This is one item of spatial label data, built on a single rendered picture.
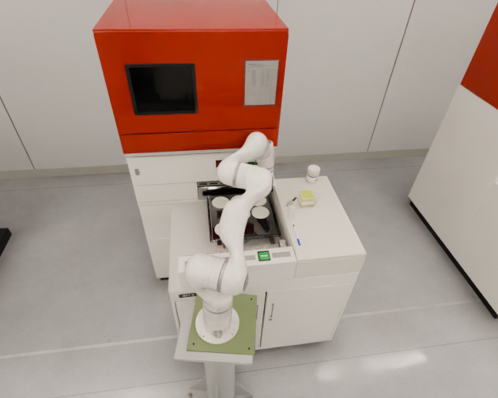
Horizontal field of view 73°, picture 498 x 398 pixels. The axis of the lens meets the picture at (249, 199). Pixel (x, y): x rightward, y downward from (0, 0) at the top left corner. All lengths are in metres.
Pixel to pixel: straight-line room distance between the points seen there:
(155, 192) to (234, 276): 1.01
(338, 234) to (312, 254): 0.20
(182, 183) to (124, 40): 0.82
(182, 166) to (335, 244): 0.93
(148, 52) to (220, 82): 0.33
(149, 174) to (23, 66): 1.86
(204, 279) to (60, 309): 1.77
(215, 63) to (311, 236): 0.94
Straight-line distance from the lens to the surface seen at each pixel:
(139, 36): 1.59
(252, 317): 1.59
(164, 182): 2.00
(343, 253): 1.70
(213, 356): 1.52
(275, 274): 1.67
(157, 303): 2.65
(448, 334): 2.89
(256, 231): 1.80
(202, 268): 1.21
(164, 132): 1.76
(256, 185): 1.26
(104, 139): 3.67
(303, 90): 3.49
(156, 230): 2.28
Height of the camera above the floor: 2.21
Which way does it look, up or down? 41 degrees down
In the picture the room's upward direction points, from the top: 3 degrees clockwise
